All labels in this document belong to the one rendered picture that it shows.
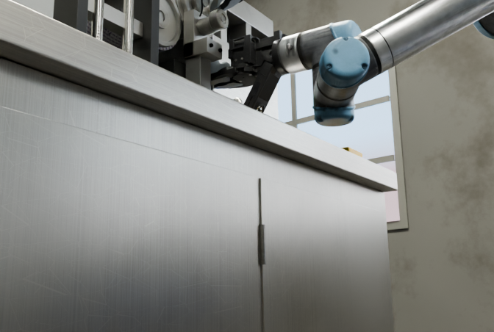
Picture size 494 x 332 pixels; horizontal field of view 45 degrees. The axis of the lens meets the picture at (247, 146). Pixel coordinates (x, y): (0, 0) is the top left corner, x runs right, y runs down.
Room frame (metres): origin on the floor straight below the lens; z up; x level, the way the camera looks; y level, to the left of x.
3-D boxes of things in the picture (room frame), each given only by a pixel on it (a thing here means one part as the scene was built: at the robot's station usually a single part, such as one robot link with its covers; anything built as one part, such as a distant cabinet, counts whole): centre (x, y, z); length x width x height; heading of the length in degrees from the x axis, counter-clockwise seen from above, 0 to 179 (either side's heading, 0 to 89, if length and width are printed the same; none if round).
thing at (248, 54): (1.13, -0.03, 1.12); 0.12 x 0.08 x 0.09; 57
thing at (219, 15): (1.07, 0.05, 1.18); 0.04 x 0.02 x 0.04; 147
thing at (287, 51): (1.09, -0.10, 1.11); 0.08 x 0.05 x 0.08; 147
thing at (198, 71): (1.09, 0.08, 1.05); 0.06 x 0.05 x 0.31; 57
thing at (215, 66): (1.18, 0.07, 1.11); 0.09 x 0.03 x 0.06; 58
